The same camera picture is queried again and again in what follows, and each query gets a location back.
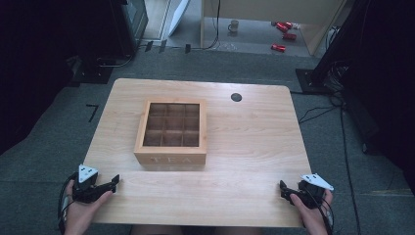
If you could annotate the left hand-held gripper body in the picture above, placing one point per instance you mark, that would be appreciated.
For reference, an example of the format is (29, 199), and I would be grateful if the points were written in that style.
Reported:
(85, 191)

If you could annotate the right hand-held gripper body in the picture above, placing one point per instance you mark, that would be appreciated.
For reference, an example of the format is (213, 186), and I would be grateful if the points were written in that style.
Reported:
(313, 196)

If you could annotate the wooden compartment tea box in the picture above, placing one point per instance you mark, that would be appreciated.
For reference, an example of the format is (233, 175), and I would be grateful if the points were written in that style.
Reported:
(169, 153)

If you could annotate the person's right hand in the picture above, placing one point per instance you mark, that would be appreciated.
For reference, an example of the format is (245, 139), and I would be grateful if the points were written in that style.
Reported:
(314, 220)

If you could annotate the person's left hand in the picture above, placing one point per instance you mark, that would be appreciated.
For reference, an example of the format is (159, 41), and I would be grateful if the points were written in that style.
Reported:
(80, 215)

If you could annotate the black round table grommet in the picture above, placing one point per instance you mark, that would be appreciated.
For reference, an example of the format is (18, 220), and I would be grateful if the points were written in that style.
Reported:
(236, 97)

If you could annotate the red can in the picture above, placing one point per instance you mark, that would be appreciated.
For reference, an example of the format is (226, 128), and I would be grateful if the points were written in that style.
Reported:
(282, 26)
(278, 48)

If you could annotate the black monitor cabinet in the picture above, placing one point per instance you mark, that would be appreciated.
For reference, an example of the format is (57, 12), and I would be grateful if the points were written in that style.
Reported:
(130, 23)

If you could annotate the grey mug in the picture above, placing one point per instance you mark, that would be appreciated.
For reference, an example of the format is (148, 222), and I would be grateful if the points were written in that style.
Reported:
(233, 25)

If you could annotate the white board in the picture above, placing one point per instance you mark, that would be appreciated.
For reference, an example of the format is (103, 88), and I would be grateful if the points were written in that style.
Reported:
(177, 16)

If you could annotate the black stand base plate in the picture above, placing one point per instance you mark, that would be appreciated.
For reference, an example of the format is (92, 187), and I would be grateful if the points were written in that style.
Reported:
(93, 73)
(310, 81)

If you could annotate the light wooden shelf frame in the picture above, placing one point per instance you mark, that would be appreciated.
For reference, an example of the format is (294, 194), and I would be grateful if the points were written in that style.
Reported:
(323, 29)

